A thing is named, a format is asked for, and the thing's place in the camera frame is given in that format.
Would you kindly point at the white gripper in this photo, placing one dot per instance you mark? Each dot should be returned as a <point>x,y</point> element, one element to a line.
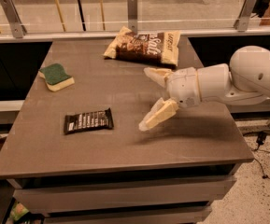
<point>183,87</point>

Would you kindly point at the dark chocolate rxbar wrapper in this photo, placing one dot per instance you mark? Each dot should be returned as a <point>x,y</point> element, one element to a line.
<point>88,121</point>

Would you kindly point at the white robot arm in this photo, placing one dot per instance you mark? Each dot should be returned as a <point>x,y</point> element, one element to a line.
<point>245,80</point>

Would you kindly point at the brown and cream snack bag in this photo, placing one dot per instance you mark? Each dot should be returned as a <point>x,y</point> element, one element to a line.
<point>147,48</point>

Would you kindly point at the green and yellow sponge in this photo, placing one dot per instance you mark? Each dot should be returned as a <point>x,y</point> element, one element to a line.
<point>55,77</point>

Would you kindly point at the upper grey drawer front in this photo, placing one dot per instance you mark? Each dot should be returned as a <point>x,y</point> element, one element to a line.
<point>124,194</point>

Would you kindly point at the grey drawer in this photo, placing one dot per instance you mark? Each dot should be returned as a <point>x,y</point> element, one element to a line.
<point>124,194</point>
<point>178,215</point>

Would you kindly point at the lower grey drawer front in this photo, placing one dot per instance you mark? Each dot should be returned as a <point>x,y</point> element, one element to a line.
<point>178,215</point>

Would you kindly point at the clear acrylic barrier panel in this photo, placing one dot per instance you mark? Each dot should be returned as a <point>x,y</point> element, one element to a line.
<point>92,16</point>

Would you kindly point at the green snack package in bin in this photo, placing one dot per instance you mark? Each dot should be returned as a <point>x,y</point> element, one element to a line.
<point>18,211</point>

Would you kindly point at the middle metal rail bracket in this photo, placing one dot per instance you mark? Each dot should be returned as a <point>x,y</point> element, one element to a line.
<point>132,14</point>

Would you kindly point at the metal rail bracket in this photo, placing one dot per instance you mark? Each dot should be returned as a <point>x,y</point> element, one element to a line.
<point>242,22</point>
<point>132,14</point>
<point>17,28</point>

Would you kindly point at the right metal rail bracket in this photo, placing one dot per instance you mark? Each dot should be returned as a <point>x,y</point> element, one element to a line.
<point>242,22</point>

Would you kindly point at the left metal rail bracket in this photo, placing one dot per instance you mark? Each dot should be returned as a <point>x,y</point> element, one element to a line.
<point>17,28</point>

